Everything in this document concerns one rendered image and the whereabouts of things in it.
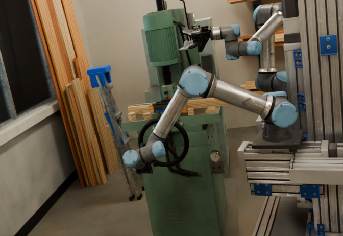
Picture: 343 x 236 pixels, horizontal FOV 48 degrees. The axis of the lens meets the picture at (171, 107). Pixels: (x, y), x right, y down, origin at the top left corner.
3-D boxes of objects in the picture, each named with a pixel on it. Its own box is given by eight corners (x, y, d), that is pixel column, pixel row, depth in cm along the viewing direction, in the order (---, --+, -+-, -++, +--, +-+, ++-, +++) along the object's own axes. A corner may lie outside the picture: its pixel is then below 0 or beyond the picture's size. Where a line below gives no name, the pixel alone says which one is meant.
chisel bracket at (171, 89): (163, 100, 238) (161, 87, 236) (167, 95, 251) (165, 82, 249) (174, 98, 236) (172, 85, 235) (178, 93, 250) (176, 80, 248)
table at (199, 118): (117, 137, 227) (115, 127, 226) (131, 121, 256) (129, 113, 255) (219, 127, 214) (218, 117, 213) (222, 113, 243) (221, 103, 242)
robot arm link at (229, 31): (241, 39, 212) (239, 23, 210) (221, 42, 214) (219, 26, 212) (241, 38, 219) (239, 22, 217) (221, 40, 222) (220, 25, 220)
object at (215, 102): (139, 114, 248) (138, 108, 247) (140, 113, 250) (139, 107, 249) (233, 104, 235) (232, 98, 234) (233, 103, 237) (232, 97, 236)
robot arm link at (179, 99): (189, 58, 189) (142, 140, 200) (189, 61, 179) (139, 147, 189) (209, 69, 190) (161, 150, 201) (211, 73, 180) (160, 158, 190)
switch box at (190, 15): (186, 38, 258) (182, 13, 254) (188, 37, 267) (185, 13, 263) (195, 37, 256) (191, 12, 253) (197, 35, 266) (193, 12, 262)
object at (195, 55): (187, 65, 252) (184, 42, 249) (189, 63, 261) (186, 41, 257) (200, 64, 250) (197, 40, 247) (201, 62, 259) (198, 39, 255)
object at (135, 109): (128, 114, 251) (127, 107, 250) (129, 114, 253) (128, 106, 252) (220, 105, 238) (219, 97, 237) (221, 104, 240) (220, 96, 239)
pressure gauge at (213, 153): (210, 165, 224) (209, 151, 222) (211, 162, 227) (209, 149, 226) (221, 164, 223) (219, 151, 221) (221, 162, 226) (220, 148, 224)
